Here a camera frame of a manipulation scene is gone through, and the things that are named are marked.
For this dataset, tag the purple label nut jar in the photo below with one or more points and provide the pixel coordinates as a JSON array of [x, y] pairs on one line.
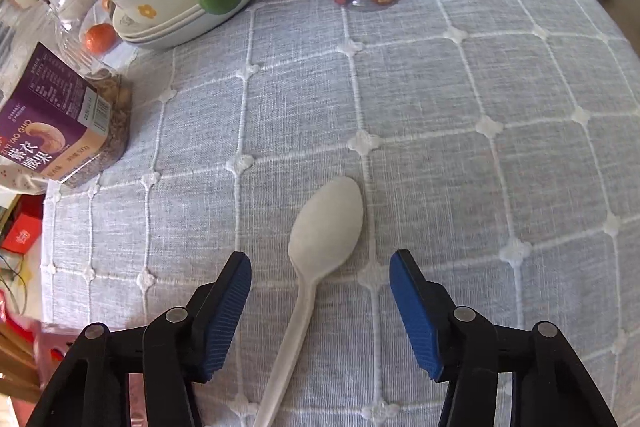
[[55, 127]]

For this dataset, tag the beige plastic spoon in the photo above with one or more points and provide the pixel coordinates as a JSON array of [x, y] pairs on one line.
[[327, 227]]

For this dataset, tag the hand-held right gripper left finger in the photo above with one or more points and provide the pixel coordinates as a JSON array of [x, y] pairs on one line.
[[227, 317]]

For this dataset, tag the small orange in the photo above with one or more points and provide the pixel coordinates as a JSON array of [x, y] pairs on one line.
[[100, 38]]

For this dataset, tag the red box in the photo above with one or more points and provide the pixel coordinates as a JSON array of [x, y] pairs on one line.
[[20, 234]]

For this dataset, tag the clear plastic jar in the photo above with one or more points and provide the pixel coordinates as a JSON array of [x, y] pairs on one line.
[[75, 2]]

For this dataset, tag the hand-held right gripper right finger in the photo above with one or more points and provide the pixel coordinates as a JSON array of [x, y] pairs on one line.
[[412, 312]]

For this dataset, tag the pink perforated utensil basket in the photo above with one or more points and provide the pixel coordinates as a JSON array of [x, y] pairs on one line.
[[55, 344]]

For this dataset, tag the grey checked tablecloth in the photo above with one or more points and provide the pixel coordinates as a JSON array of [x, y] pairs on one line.
[[450, 132]]

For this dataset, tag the white floral cloth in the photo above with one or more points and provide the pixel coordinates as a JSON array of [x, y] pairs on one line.
[[20, 182]]

